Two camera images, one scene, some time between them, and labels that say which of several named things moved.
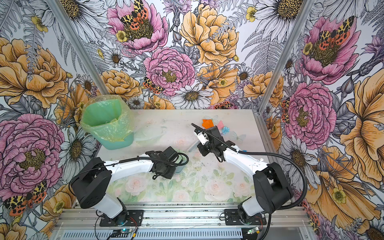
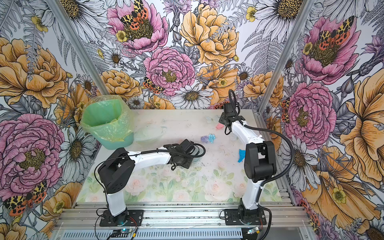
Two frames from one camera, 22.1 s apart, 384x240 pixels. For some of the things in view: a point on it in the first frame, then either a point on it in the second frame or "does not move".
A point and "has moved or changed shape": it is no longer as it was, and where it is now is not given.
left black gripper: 168,175 to 187,164
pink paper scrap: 220,125 does not move
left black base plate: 135,218 does not move
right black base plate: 232,218 does not move
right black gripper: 200,147 to 222,117
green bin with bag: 109,119 does not move
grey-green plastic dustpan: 181,163 has moved or changed shape
